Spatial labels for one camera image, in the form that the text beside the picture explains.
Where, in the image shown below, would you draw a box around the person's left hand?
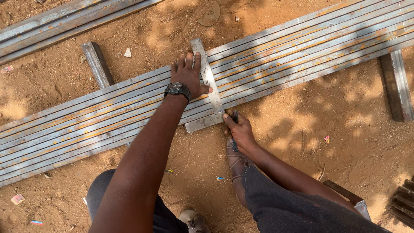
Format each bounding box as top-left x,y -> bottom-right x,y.
170,52 -> 214,96

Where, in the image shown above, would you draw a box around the person's right hand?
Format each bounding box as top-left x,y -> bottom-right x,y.
223,112 -> 260,155

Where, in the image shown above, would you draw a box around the dark scriber tool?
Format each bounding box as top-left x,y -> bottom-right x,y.
232,110 -> 239,153

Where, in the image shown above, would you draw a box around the steel try square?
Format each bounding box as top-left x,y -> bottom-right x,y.
184,38 -> 226,133

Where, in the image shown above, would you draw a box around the black wristwatch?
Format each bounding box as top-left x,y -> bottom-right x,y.
163,82 -> 192,104

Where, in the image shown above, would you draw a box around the broken cutting disc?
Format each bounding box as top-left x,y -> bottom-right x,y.
197,1 -> 221,27

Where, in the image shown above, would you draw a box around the short steel support beam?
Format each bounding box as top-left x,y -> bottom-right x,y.
378,49 -> 414,123
81,41 -> 116,90

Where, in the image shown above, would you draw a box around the dark grey trousers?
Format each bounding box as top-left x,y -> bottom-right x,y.
86,166 -> 393,233

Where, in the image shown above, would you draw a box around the row of rusty steel bars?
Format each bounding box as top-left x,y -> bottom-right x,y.
0,0 -> 414,188

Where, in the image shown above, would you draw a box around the beige sandal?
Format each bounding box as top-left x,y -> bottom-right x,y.
179,209 -> 212,233

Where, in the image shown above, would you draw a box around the stack of grey steel tubes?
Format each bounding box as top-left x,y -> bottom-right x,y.
0,0 -> 166,66

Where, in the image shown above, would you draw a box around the heap of dark ribbed rods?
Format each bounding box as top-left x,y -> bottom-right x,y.
386,176 -> 414,230

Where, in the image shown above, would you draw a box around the brown strap sandal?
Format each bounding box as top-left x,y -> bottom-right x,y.
226,137 -> 258,182

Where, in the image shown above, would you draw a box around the brown handled metal tool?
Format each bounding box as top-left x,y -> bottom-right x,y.
323,180 -> 372,222

